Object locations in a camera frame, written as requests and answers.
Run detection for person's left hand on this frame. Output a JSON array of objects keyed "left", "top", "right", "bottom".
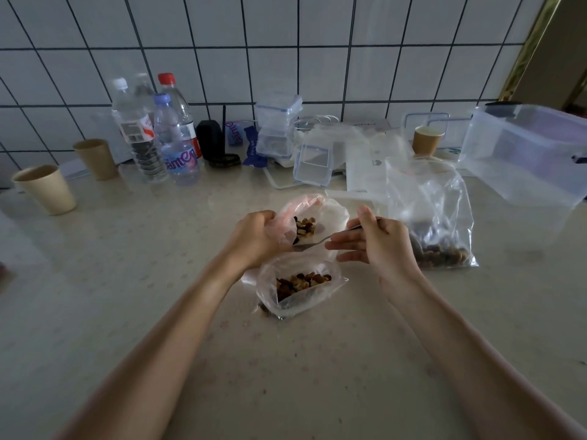
[{"left": 224, "top": 210, "right": 296, "bottom": 272}]

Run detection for person's right hand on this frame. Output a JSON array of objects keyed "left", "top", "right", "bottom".
[{"left": 325, "top": 205, "right": 423, "bottom": 282}]

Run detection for small clear plastic bag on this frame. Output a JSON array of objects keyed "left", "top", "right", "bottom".
[
  {"left": 242, "top": 251, "right": 349, "bottom": 320},
  {"left": 274, "top": 193, "right": 352, "bottom": 253}
]

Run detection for metal spoon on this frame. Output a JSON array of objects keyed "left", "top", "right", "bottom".
[{"left": 293, "top": 224, "right": 367, "bottom": 249}]

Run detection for person's left forearm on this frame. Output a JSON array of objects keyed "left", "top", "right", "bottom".
[{"left": 55, "top": 252, "right": 248, "bottom": 440}]

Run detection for person's right forearm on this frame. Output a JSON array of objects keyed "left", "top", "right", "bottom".
[{"left": 380, "top": 269, "right": 587, "bottom": 440}]

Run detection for mixed nuts portion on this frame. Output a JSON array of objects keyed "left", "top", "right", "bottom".
[
  {"left": 293, "top": 216, "right": 317, "bottom": 240},
  {"left": 275, "top": 271, "right": 333, "bottom": 302}
]

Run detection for large clear plastic bag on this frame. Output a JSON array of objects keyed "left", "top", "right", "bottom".
[{"left": 384, "top": 156, "right": 479, "bottom": 271}]

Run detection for clear container lid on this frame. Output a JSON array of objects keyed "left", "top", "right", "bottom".
[{"left": 293, "top": 143, "right": 334, "bottom": 187}]

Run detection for mixed nuts heap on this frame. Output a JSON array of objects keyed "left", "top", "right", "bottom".
[{"left": 410, "top": 236, "right": 471, "bottom": 269}]

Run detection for dark blue snack packet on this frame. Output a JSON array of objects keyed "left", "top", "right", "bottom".
[{"left": 242, "top": 125, "right": 264, "bottom": 168}]

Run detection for black round lid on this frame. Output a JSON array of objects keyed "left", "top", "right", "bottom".
[{"left": 208, "top": 153, "right": 242, "bottom": 169}]

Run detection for beige paper cup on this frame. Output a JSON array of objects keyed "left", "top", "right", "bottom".
[
  {"left": 72, "top": 138, "right": 119, "bottom": 181},
  {"left": 11, "top": 164, "right": 77, "bottom": 216},
  {"left": 411, "top": 126, "right": 446, "bottom": 157}
]

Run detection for stack of small clear containers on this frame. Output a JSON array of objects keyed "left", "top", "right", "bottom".
[{"left": 254, "top": 90, "right": 304, "bottom": 160}]

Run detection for light blue snack packet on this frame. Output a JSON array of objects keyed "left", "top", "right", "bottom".
[{"left": 224, "top": 121, "right": 245, "bottom": 147}]

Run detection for black handheld radio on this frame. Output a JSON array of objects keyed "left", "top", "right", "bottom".
[{"left": 196, "top": 104, "right": 228, "bottom": 163}]

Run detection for blue cap water bottle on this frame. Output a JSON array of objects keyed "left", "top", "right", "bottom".
[{"left": 153, "top": 93, "right": 202, "bottom": 187}]

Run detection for red cap water bottle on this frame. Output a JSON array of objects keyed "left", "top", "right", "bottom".
[{"left": 157, "top": 72, "right": 203, "bottom": 161}]

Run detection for large clear plastic storage box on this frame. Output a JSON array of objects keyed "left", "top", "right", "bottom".
[{"left": 458, "top": 103, "right": 587, "bottom": 253}]

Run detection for white cap water bottle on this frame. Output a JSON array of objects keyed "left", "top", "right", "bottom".
[{"left": 111, "top": 77, "right": 169, "bottom": 184}]

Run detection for clear plastic bottle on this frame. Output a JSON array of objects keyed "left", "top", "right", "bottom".
[{"left": 132, "top": 72, "right": 157, "bottom": 116}]

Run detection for white cable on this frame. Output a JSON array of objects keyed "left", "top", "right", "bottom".
[{"left": 296, "top": 114, "right": 341, "bottom": 132}]

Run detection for white wall socket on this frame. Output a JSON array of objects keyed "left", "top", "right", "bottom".
[{"left": 403, "top": 112, "right": 451, "bottom": 133}]

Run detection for gold door frame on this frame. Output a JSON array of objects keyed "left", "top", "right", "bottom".
[{"left": 497, "top": 0, "right": 566, "bottom": 104}]

